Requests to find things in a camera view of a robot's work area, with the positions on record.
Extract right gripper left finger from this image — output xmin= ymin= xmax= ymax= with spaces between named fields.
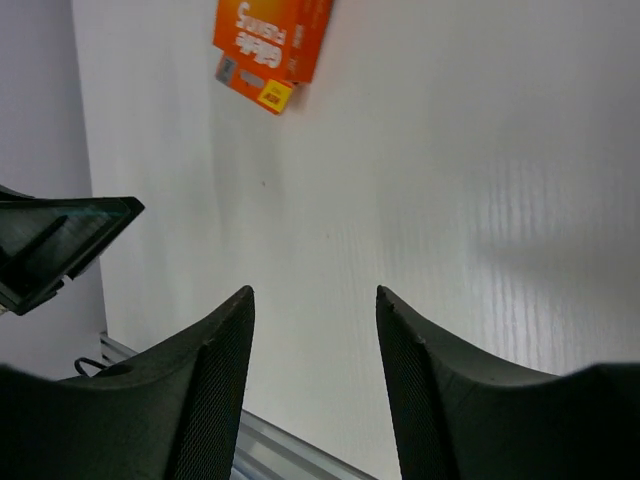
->
xmin=1 ymin=286 xmax=255 ymax=479

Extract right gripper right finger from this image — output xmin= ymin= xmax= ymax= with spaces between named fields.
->
xmin=376 ymin=286 xmax=639 ymax=479

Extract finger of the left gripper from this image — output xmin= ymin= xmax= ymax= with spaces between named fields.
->
xmin=1 ymin=186 xmax=145 ymax=316

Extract aluminium mounting rail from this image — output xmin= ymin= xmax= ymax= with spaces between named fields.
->
xmin=74 ymin=332 xmax=381 ymax=480

